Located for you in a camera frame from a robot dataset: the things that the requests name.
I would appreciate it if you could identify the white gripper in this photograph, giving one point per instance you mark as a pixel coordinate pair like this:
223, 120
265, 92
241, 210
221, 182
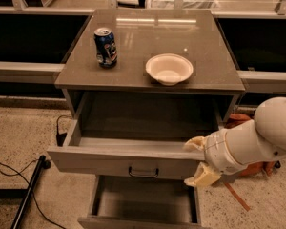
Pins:
214, 154

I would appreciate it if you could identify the grey top drawer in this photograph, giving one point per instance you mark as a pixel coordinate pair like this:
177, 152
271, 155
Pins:
136, 134

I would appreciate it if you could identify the grey drawer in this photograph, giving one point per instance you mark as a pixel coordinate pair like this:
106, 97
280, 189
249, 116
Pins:
142, 203
136, 134

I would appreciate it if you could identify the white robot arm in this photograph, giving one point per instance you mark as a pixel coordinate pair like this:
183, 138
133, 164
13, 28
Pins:
261, 139

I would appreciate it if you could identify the grey bottom drawer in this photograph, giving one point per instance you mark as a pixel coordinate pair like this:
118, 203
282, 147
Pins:
142, 203

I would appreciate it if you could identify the orange backpack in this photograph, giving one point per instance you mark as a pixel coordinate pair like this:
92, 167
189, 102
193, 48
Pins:
267, 167

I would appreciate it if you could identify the white bowl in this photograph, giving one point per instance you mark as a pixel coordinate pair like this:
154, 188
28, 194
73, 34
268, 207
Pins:
169, 69

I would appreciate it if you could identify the blue soda can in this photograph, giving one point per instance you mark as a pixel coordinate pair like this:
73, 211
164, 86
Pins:
106, 52

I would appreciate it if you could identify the black power adapter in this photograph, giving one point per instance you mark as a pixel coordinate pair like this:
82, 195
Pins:
60, 138

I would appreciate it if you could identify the black floor pole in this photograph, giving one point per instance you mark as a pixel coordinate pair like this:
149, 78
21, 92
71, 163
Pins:
25, 202

